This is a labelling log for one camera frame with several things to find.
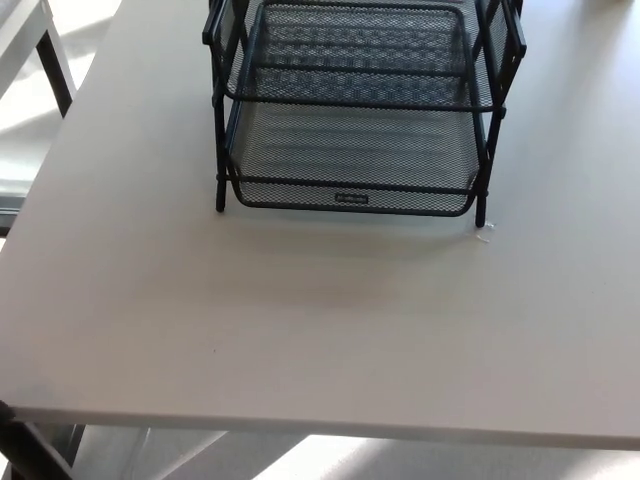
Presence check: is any dark metal desk leg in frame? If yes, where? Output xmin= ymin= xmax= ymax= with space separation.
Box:
xmin=0 ymin=419 xmax=87 ymax=480

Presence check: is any white side table dark leg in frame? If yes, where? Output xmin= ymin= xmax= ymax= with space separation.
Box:
xmin=0 ymin=0 xmax=77 ymax=119

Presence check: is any black mesh tray with label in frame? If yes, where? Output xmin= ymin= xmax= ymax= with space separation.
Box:
xmin=225 ymin=101 xmax=484 ymax=217

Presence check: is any small black mesh tray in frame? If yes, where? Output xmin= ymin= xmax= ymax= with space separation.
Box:
xmin=252 ymin=0 xmax=475 ymax=79

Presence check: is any black wire tray rack frame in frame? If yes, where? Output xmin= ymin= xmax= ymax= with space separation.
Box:
xmin=202 ymin=0 xmax=527 ymax=227

